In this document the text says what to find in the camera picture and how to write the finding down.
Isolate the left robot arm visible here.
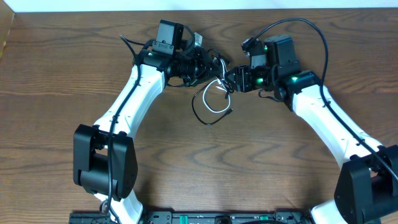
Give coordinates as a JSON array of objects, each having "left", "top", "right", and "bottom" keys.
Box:
[{"left": 73, "top": 20, "right": 228, "bottom": 223}]

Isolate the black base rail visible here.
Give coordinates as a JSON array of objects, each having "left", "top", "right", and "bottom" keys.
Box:
[{"left": 68, "top": 210, "right": 315, "bottom": 224}]

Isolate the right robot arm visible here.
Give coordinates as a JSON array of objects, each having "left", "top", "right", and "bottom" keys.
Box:
[{"left": 225, "top": 35, "right": 397, "bottom": 223}]

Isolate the black USB cable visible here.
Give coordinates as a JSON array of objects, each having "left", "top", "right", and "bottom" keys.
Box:
[{"left": 191, "top": 48, "right": 234, "bottom": 127}]

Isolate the white USB cable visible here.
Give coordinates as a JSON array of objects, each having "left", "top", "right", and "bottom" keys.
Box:
[{"left": 201, "top": 57, "right": 231, "bottom": 114}]

